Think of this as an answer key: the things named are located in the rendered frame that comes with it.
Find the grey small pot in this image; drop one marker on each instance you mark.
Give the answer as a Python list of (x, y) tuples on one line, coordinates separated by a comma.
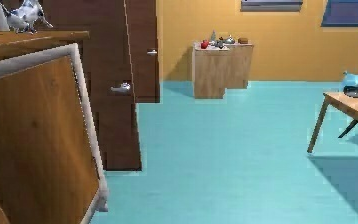
[(220, 44)]

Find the red apple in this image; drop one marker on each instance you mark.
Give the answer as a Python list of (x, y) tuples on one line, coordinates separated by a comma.
[(204, 44)]

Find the dark brown room door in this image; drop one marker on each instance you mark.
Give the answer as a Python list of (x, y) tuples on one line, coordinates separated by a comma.
[(143, 66), (110, 66)]

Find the light blue vase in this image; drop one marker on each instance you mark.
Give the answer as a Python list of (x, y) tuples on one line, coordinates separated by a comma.
[(351, 79)]

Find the silver kettle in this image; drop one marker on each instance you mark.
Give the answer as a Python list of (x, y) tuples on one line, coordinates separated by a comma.
[(229, 40)]

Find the brown bread loaf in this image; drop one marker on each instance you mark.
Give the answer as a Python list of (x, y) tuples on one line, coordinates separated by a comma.
[(243, 40)]

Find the grey glass bottle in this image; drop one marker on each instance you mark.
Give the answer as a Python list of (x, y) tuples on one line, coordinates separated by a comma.
[(213, 36)]

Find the white grey bird statue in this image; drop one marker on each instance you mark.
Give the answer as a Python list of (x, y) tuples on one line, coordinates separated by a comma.
[(26, 15)]

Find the light wooden table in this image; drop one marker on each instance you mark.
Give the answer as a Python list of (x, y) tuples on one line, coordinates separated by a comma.
[(350, 106)]

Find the brown wooden cupboard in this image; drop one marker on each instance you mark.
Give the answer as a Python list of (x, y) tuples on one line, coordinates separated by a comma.
[(37, 133)]

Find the grey framed wall picture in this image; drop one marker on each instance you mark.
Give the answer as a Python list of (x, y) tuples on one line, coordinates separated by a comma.
[(271, 5)]

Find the blue window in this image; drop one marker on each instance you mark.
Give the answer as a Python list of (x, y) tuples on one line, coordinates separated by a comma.
[(345, 12)]

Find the black frying pan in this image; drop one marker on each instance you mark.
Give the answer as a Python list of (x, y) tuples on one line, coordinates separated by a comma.
[(354, 91)]

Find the light wooden counter cabinet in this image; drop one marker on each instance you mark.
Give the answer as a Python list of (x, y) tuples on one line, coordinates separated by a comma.
[(217, 70)]

